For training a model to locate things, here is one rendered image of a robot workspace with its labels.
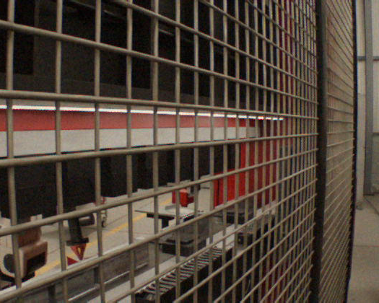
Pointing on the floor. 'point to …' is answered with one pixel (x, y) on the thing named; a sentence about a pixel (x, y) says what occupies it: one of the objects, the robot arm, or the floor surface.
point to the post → (316, 146)
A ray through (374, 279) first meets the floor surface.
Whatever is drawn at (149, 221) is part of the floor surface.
